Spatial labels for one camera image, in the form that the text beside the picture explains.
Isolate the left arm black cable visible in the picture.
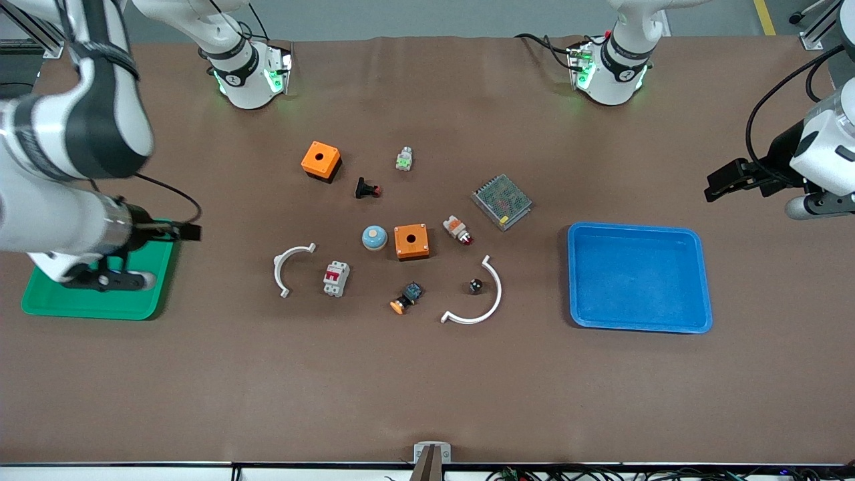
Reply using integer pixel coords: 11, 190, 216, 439
745, 43, 855, 180

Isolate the green plastic tray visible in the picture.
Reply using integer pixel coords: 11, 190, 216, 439
20, 220, 178, 321

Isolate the orange button box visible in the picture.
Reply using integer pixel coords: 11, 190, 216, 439
393, 223, 431, 261

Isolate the grey red circuit breaker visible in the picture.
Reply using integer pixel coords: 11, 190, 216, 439
323, 261, 351, 298

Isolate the red orange indicator light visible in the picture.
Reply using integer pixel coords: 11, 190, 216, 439
442, 215, 474, 247

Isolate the left base black cable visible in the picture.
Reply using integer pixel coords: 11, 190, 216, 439
513, 30, 612, 71

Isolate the orange blue push button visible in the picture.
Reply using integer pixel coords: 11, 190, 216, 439
389, 281, 424, 315

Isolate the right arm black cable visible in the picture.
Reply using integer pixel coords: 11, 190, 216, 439
87, 172, 202, 243

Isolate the metal mesh power supply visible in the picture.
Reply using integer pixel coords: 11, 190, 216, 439
471, 174, 534, 232

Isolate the grey metal mount bracket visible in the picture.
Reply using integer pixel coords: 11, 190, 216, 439
413, 442, 452, 464

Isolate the orange box with black base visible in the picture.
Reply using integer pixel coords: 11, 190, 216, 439
301, 140, 343, 184

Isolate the base black cable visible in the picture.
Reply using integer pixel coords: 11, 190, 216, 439
207, 0, 272, 42
513, 30, 612, 71

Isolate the large white arc bracket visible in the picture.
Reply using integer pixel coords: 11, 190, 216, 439
440, 255, 503, 326

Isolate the right base black cable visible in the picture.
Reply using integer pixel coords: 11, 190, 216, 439
207, 0, 272, 42

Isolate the aluminium frame profile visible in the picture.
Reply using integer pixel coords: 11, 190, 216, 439
0, 10, 67, 59
790, 0, 855, 51

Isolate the dark brown camera post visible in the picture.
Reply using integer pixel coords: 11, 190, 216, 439
409, 446, 446, 481

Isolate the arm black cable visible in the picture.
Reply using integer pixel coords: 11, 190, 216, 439
745, 43, 855, 180
87, 172, 202, 243

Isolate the small white arc bracket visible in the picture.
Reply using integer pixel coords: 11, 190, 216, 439
273, 243, 317, 299

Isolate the blue plastic tray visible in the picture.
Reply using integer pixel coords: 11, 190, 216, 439
567, 222, 713, 335

